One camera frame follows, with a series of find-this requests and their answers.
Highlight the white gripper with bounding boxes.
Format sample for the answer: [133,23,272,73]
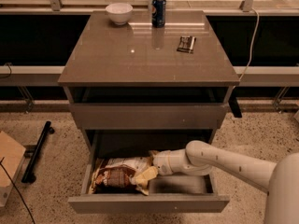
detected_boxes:
[131,150,172,187]

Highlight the brown chip bag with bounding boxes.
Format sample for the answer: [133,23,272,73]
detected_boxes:
[89,157,153,195]

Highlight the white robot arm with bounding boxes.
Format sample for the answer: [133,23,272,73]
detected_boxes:
[132,140,299,224]

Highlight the open grey middle drawer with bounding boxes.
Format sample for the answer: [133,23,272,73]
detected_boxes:
[68,130,230,214]

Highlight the grey drawer cabinet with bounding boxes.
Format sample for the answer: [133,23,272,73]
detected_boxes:
[57,9,241,154]

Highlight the closed grey top drawer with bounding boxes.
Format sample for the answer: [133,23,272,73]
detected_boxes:
[69,104,227,130]

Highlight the black metal bar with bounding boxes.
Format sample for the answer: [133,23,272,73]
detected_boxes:
[21,121,55,183]

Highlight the dark snack packet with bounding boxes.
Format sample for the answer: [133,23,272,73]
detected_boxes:
[177,35,196,53]

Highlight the white bowl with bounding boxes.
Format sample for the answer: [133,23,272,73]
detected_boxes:
[106,3,133,25]

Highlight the blue pepsi can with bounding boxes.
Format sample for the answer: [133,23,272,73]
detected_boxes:
[151,0,166,28]

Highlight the black cable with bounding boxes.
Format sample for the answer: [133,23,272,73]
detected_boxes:
[0,156,37,224]

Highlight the grey metal rail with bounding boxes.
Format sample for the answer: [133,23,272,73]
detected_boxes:
[0,66,299,87]

